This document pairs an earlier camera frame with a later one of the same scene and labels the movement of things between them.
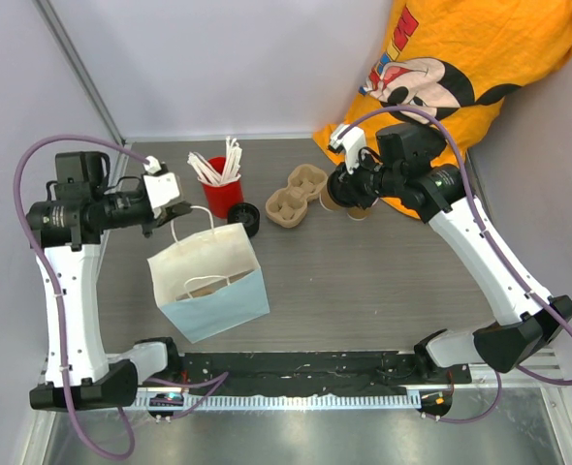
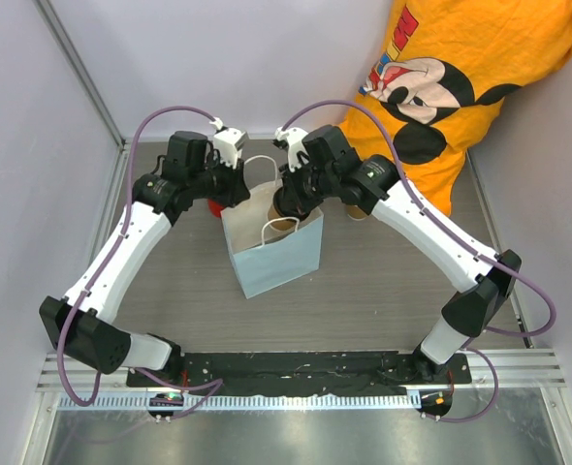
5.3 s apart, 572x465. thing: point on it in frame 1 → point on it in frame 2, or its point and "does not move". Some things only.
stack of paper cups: x=358 y=213 does not move
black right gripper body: x=369 y=182 → x=307 y=186
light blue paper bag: x=210 y=284 → x=265 y=257
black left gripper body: x=148 y=227 → x=218 y=182
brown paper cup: x=327 y=201 → x=285 y=225
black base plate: x=368 y=373 does not move
